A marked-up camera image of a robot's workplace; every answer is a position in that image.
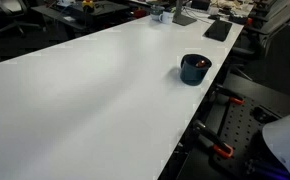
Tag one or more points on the marker with red cap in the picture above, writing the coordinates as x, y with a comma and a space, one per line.
201, 63

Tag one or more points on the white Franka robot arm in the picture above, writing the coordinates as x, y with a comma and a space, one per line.
285, 140

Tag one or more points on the white mug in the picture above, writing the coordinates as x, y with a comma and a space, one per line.
166, 17

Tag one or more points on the small red object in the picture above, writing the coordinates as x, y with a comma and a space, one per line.
139, 13

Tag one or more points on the grey green bowl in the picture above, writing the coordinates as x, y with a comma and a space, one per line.
156, 11

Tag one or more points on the grey monitor stand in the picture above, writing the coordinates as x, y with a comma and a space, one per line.
182, 18

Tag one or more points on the black background desk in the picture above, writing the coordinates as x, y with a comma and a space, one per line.
101, 10

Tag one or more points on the black flat pad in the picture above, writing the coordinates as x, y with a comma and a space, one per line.
218, 30

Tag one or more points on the black box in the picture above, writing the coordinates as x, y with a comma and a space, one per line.
200, 4

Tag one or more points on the yellow red emergency button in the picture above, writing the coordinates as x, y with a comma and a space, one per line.
87, 4

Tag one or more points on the small white paper sheet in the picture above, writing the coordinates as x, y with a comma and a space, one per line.
69, 19

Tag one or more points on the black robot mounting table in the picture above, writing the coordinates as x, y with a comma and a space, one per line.
265, 91

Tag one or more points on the small orange object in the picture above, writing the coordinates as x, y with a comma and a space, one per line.
249, 21

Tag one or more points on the grey office chair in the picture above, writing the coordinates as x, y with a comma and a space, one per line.
268, 30

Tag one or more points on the black office chair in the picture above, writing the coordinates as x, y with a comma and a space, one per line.
5, 13

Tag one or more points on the black bracket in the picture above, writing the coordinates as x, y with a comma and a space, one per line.
263, 115

